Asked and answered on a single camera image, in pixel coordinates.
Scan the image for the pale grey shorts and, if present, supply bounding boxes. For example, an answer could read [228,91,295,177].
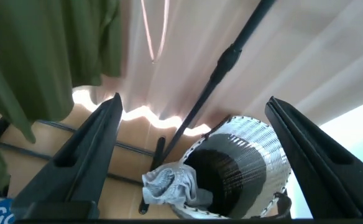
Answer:
[141,161,215,209]

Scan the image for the green shirt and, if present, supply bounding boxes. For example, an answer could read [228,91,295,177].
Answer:
[0,0,123,192]

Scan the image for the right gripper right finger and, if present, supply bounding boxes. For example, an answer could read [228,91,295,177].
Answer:
[264,95,363,218]

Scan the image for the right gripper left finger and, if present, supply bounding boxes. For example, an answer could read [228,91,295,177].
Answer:
[12,92,124,220]

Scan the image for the white laundry basket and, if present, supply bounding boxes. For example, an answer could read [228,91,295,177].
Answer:
[172,115,293,220]

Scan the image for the black clothes rack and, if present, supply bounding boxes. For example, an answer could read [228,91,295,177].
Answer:
[0,0,277,215]

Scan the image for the pink clothes hanger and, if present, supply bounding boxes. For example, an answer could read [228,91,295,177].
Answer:
[140,0,170,65]

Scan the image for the beige curtain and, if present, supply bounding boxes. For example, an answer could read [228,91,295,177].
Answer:
[72,0,363,138]

